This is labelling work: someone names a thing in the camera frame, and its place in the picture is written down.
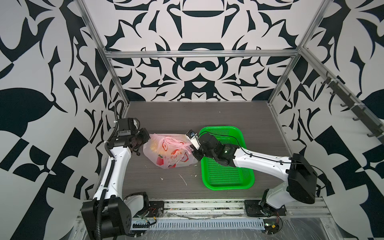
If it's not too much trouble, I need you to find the aluminium frame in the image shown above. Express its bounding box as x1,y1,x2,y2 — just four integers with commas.
73,0,384,199

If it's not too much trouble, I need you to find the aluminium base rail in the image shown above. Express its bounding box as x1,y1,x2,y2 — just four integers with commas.
133,198,332,222

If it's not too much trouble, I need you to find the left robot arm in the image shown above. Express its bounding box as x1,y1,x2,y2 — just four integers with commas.
81,128,150,240

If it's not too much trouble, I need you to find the green plastic basket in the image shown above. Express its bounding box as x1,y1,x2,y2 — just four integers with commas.
199,126,255,191

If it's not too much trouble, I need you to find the pink knotted plastic bag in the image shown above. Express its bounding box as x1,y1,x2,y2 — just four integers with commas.
143,134,198,169

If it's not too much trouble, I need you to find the black wall hook rail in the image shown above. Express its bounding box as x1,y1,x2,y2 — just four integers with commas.
321,72,384,145

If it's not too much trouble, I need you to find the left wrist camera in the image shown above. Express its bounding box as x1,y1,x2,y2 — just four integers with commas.
117,118,141,139

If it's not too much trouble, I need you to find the small electronics board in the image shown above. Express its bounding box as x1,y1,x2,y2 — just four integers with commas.
262,218,284,236

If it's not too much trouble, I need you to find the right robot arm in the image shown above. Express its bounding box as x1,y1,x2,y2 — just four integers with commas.
186,131,318,217

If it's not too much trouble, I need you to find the white slotted cable duct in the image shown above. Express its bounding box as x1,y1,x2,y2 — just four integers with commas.
132,219,265,231

